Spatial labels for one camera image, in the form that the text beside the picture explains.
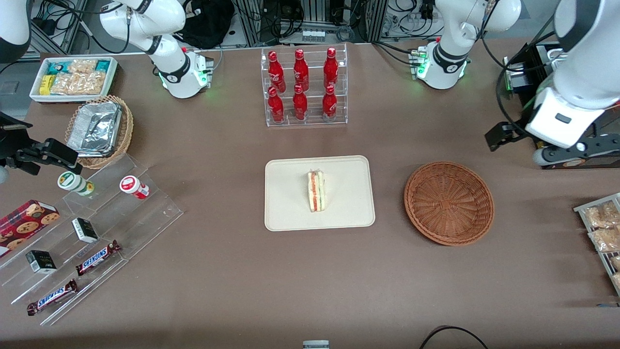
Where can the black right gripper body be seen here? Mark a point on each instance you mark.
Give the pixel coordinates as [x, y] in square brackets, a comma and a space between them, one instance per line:
[10, 144]

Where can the triangular white bread sandwich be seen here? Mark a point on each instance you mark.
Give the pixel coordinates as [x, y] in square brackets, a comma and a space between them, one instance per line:
[316, 191]

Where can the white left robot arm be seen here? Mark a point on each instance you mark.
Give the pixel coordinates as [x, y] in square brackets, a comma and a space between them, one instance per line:
[576, 72]

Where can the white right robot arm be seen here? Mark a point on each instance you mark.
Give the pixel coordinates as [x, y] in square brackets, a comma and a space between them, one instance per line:
[179, 72]

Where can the aluminium foil tray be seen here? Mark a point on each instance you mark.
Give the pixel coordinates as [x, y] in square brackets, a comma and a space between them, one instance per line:
[94, 128]

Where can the tray of packaged snacks right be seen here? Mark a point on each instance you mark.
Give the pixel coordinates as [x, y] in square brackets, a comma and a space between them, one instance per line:
[581, 209]

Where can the light wicker basket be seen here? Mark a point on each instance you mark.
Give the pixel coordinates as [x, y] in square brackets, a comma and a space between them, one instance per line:
[127, 131]

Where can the round brown wicker basket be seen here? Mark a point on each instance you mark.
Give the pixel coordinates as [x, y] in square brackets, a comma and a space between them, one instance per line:
[448, 203]

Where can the cream rectangular plastic tray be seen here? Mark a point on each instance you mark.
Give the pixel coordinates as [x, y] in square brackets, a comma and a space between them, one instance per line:
[290, 194]

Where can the green cap white bottle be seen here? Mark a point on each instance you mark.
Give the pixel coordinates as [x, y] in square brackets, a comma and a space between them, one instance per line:
[75, 183]

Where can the grey metal side box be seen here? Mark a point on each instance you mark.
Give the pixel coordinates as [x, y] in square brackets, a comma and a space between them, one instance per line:
[514, 77]

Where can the black food warmer machine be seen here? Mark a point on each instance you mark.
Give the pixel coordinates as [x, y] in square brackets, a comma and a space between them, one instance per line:
[533, 77]

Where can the white rectangular snack bin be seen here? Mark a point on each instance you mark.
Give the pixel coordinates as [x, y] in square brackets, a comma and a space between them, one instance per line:
[72, 98]

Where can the red cookie box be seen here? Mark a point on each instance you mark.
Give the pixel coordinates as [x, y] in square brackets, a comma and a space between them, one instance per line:
[24, 225]

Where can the yellow snack packet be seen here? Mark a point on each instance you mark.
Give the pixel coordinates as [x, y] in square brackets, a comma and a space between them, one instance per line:
[46, 85]

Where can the clear nut snack bag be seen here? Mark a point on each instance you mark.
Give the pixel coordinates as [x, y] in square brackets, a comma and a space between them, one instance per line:
[616, 262]
[600, 215]
[605, 240]
[617, 281]

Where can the large clear cracker bag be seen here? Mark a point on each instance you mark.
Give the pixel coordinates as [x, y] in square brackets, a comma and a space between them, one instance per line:
[80, 83]

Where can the small black carton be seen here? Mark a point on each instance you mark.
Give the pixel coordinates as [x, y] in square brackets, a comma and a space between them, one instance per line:
[85, 230]
[41, 262]

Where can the teal snack packet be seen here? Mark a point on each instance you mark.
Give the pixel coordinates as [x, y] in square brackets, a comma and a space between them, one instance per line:
[58, 68]
[102, 65]

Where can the red cap white bottle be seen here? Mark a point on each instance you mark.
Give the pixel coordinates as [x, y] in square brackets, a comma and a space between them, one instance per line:
[134, 187]

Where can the small clear cracker bag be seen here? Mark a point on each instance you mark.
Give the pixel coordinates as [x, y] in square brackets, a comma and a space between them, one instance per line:
[82, 65]

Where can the clear acrylic stepped display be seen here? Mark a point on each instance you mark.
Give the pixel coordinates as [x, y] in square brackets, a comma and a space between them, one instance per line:
[145, 218]

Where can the brown snickers bar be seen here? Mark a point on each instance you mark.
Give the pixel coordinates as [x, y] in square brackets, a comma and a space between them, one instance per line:
[98, 258]
[52, 297]

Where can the red cola bottle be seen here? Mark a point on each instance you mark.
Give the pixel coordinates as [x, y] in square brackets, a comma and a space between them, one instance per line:
[329, 106]
[301, 70]
[300, 106]
[331, 68]
[276, 72]
[276, 109]

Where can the black bag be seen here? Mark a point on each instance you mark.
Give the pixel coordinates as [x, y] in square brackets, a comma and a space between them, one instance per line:
[208, 24]

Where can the clear acrylic bottle rack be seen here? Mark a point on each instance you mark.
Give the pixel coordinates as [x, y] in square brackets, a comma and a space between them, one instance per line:
[315, 122]

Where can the white power strip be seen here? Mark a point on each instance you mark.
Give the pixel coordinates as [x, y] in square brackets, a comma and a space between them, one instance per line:
[313, 35]

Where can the small grey device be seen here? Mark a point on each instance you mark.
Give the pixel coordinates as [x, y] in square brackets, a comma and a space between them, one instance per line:
[316, 344]

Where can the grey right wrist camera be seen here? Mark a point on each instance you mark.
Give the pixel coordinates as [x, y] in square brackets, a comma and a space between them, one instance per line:
[3, 174]

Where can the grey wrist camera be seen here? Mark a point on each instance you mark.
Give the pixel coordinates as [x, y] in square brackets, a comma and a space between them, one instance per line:
[541, 158]
[3, 174]

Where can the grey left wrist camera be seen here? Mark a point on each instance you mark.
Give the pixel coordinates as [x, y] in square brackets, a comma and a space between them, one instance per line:
[541, 158]

